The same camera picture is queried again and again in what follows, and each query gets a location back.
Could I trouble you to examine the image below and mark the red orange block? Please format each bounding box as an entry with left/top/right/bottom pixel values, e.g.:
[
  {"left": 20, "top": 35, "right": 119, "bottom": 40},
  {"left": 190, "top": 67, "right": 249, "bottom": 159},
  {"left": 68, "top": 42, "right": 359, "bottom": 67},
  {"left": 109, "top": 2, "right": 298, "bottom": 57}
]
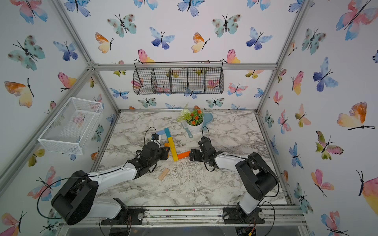
[{"left": 178, "top": 151, "right": 191, "bottom": 160}]

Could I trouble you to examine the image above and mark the yellow block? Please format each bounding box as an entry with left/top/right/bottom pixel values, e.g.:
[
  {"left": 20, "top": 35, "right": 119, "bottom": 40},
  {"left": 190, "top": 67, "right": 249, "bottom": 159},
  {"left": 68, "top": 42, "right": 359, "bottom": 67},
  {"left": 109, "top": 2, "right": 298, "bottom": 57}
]
[
  {"left": 171, "top": 147, "right": 179, "bottom": 162},
  {"left": 167, "top": 137, "right": 175, "bottom": 149}
]

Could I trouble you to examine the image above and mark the natural wood block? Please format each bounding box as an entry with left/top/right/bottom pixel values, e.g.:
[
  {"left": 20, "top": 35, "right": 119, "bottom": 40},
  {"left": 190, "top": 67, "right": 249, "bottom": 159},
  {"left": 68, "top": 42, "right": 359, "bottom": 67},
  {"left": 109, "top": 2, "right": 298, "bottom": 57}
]
[{"left": 158, "top": 168, "right": 170, "bottom": 181}]

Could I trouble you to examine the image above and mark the teal block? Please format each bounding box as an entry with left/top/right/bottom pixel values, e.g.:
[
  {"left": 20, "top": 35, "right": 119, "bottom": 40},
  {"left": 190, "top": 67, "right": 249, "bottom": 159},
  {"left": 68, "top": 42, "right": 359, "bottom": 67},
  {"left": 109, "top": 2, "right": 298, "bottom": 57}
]
[{"left": 164, "top": 128, "right": 172, "bottom": 139}]

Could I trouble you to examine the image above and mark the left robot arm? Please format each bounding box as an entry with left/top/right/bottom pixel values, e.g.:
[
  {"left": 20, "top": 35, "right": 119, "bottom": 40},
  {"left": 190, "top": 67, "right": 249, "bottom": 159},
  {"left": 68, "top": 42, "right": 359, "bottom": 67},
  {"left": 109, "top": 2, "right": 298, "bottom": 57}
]
[{"left": 51, "top": 142, "right": 170, "bottom": 225}]

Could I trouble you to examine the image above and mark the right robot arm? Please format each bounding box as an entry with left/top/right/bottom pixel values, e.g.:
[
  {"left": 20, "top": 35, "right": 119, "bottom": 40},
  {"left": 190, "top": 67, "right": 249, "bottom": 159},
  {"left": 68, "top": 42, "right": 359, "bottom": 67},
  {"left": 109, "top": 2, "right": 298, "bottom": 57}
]
[{"left": 190, "top": 137, "right": 279, "bottom": 224}]

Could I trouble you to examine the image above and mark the white flower pot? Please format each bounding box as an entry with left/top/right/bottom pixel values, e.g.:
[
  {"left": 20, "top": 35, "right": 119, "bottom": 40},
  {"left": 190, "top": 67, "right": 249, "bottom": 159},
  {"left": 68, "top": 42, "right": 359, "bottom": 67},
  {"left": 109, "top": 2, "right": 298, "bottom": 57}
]
[{"left": 184, "top": 122, "right": 204, "bottom": 135}]

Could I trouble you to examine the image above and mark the light blue dustpan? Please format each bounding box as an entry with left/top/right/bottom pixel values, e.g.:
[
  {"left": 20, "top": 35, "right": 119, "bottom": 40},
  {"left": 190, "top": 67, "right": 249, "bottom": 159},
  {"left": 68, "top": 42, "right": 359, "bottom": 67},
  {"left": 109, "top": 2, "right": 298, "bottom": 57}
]
[{"left": 201, "top": 113, "right": 213, "bottom": 130}]

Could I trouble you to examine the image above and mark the artificial green orange plant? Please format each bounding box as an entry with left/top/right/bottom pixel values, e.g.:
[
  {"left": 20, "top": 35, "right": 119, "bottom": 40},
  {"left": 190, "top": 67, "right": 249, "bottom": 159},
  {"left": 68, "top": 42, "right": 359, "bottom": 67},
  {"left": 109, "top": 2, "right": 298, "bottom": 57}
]
[{"left": 177, "top": 104, "right": 204, "bottom": 126}]

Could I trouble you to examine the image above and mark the white mesh basket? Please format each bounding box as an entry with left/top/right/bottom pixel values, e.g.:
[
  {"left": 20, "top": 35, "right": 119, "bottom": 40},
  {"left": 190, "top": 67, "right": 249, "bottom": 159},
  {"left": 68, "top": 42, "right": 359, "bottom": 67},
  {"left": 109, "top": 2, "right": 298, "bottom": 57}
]
[{"left": 37, "top": 97, "right": 103, "bottom": 155}]

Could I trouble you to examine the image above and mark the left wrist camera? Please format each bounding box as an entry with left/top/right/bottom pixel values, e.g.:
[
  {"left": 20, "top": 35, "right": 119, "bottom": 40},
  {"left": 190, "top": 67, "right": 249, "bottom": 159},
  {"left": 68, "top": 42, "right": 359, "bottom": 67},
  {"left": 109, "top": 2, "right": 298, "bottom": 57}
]
[{"left": 151, "top": 134, "right": 159, "bottom": 140}]

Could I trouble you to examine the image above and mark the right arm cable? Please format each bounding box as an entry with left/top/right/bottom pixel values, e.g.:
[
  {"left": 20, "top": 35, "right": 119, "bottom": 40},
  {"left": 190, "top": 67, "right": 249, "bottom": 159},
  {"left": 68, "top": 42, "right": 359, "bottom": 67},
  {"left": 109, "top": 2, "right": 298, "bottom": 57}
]
[{"left": 201, "top": 126, "right": 281, "bottom": 236}]

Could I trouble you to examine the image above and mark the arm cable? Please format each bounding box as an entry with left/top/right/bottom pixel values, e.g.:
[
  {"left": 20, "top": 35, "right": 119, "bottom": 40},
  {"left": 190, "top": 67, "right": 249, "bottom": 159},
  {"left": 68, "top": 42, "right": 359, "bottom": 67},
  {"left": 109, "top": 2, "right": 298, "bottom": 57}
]
[
  {"left": 36, "top": 126, "right": 160, "bottom": 220},
  {"left": 201, "top": 126, "right": 281, "bottom": 236}
]

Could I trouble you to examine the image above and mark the teal small brush handle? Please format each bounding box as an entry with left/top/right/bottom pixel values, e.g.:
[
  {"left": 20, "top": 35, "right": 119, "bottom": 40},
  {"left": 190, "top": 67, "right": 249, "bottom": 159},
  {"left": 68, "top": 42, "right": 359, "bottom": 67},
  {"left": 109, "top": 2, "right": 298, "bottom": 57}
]
[{"left": 181, "top": 121, "right": 193, "bottom": 138}]

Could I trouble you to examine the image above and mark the black wire basket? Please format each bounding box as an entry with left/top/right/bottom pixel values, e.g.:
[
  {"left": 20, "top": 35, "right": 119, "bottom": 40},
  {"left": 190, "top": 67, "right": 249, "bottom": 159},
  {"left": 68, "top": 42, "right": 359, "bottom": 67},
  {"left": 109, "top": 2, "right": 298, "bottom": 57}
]
[{"left": 132, "top": 61, "right": 224, "bottom": 96}]

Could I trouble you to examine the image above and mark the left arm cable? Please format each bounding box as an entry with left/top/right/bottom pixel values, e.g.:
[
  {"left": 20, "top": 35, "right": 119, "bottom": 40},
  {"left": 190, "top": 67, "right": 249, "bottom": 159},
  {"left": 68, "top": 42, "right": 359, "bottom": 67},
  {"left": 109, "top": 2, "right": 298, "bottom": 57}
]
[{"left": 36, "top": 126, "right": 160, "bottom": 220}]

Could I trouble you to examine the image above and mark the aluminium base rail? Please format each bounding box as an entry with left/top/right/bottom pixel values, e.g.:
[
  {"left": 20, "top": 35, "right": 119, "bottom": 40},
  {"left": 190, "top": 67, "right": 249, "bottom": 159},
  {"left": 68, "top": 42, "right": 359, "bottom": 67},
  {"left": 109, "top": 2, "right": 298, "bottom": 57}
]
[{"left": 73, "top": 204, "right": 307, "bottom": 228}]

